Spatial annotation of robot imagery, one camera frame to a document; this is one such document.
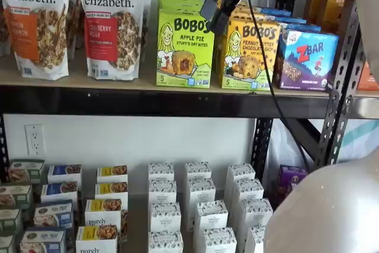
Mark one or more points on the green Bobo's apple pie box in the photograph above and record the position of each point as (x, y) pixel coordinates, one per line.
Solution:
(180, 3)
(185, 54)

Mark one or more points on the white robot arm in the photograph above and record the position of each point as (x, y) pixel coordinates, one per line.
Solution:
(325, 205)

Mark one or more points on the yellow Bobo's peanut butter box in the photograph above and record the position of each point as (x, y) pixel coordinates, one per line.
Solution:
(241, 8)
(245, 63)
(260, 16)

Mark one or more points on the brown orange snack box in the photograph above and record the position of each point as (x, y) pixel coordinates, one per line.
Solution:
(337, 10)

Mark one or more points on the black shelf beam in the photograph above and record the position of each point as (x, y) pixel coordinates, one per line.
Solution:
(148, 102)

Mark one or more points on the black perforated shelf upright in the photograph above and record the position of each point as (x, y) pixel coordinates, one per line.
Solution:
(345, 57)
(263, 146)
(3, 146)

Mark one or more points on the black diagonal shelf brace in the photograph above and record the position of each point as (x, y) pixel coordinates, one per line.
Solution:
(305, 134)

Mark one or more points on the grey metal shelf beam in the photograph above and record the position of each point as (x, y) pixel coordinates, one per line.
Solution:
(364, 108)

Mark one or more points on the yellow label granola box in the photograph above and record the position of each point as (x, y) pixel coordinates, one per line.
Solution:
(112, 173)
(97, 239)
(111, 192)
(103, 214)

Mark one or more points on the blue label oatmeal box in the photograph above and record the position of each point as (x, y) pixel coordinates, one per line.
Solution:
(53, 216)
(43, 241)
(65, 174)
(59, 192)

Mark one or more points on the green label oatmeal box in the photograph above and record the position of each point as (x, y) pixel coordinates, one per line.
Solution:
(14, 196)
(26, 171)
(10, 220)
(6, 244)

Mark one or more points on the red label granola bag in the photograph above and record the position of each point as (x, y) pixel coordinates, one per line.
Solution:
(112, 28)

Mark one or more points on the white teal plastic bag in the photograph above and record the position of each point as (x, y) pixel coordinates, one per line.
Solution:
(282, 149)

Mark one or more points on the white patterned carton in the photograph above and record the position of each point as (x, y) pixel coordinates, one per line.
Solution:
(198, 171)
(219, 241)
(161, 171)
(240, 173)
(165, 242)
(255, 213)
(201, 190)
(162, 192)
(165, 217)
(254, 239)
(248, 190)
(210, 217)

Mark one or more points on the orange label granola bag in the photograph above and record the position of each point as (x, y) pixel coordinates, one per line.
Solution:
(32, 28)

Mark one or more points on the white wall outlet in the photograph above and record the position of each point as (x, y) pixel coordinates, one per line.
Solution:
(35, 140)

